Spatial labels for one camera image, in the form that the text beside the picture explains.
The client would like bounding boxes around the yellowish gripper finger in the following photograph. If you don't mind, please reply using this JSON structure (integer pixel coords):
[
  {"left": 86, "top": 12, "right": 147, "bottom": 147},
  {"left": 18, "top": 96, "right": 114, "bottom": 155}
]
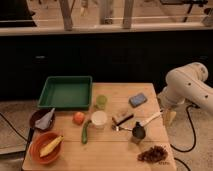
[{"left": 163, "top": 109, "right": 176, "bottom": 126}]

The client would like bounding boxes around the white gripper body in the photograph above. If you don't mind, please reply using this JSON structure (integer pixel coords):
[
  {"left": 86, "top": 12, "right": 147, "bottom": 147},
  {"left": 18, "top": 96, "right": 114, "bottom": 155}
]
[{"left": 157, "top": 88, "right": 184, "bottom": 109}]

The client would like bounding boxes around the blue sponge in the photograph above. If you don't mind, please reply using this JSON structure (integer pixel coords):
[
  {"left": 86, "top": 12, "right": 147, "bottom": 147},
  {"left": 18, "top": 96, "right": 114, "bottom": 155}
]
[{"left": 129, "top": 93, "right": 147, "bottom": 108}]

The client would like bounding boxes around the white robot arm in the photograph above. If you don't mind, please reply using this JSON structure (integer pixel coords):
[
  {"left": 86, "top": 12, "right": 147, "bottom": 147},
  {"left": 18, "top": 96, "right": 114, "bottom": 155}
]
[{"left": 158, "top": 62, "right": 213, "bottom": 126}]

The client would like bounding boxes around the green plastic tray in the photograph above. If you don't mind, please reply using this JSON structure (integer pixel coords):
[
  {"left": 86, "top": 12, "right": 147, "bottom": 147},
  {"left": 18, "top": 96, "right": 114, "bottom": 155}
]
[{"left": 38, "top": 76, "right": 92, "bottom": 110}]

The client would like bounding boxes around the brown dried pile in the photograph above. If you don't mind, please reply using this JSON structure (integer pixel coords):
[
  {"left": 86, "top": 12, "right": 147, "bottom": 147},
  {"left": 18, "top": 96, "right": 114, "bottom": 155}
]
[{"left": 137, "top": 146, "right": 168, "bottom": 163}]

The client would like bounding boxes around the small green cup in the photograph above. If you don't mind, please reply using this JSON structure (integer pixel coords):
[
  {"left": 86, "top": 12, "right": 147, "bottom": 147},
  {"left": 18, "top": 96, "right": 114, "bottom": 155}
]
[{"left": 96, "top": 95, "right": 107, "bottom": 110}]

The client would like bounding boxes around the white cup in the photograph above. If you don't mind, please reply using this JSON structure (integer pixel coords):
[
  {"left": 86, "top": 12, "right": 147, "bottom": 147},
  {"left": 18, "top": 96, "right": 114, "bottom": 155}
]
[{"left": 91, "top": 111, "right": 107, "bottom": 129}]

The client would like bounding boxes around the green cucumber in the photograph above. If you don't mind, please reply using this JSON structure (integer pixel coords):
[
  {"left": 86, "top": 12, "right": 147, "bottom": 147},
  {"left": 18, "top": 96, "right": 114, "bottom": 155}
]
[{"left": 81, "top": 120, "right": 91, "bottom": 144}]

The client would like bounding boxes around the orange tomato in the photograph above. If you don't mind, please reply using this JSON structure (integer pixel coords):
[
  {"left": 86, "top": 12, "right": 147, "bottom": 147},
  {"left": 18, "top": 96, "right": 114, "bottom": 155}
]
[{"left": 73, "top": 112, "right": 85, "bottom": 125}]

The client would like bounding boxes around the yellow corn cob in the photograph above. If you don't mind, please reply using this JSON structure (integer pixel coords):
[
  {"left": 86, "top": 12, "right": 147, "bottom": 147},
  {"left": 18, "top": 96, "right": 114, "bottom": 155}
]
[{"left": 40, "top": 136, "right": 63, "bottom": 157}]

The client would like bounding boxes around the grey crumpled cloth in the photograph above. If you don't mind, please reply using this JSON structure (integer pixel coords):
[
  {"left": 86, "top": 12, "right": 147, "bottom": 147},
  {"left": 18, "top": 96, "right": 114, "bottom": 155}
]
[{"left": 35, "top": 108, "right": 55, "bottom": 130}]

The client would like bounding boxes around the orange bowl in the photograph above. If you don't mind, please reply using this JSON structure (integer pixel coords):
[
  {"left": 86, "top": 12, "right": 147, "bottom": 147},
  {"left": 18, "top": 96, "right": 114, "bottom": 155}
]
[{"left": 29, "top": 132, "right": 63, "bottom": 164}]

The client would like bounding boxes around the dark brown bowl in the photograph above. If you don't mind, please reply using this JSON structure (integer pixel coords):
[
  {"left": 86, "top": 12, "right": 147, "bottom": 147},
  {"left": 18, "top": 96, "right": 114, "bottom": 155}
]
[{"left": 29, "top": 109, "right": 55, "bottom": 132}]

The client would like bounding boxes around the black cable right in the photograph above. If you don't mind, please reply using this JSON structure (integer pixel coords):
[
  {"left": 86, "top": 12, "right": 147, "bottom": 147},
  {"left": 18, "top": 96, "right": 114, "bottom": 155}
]
[{"left": 170, "top": 103, "right": 201, "bottom": 154}]

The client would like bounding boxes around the black cable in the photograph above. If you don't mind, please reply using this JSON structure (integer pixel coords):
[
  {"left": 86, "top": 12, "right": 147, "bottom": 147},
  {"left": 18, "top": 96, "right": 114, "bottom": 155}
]
[
  {"left": 170, "top": 103, "right": 201, "bottom": 154},
  {"left": 0, "top": 112, "right": 29, "bottom": 143}
]

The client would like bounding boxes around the wooden brush with black handle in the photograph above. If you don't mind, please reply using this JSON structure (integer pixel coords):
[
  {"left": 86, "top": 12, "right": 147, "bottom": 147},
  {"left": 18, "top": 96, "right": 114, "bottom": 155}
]
[{"left": 112, "top": 112, "right": 134, "bottom": 125}]

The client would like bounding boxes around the black cable left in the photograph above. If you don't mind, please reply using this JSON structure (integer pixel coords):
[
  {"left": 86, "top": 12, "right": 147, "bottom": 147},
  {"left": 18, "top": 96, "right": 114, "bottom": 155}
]
[{"left": 0, "top": 112, "right": 29, "bottom": 143}]

